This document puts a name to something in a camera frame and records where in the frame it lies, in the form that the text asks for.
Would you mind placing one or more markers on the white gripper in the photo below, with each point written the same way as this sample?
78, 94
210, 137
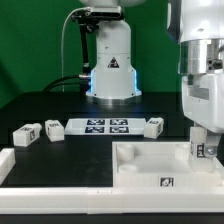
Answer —
203, 103

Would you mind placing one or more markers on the white square tabletop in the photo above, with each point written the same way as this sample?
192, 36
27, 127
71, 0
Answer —
162, 164

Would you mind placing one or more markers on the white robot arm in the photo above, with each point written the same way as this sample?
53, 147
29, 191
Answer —
197, 26

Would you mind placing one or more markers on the white U-shaped fence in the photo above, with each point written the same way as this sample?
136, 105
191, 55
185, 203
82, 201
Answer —
106, 199

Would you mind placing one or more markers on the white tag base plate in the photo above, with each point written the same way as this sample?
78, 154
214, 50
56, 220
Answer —
105, 126

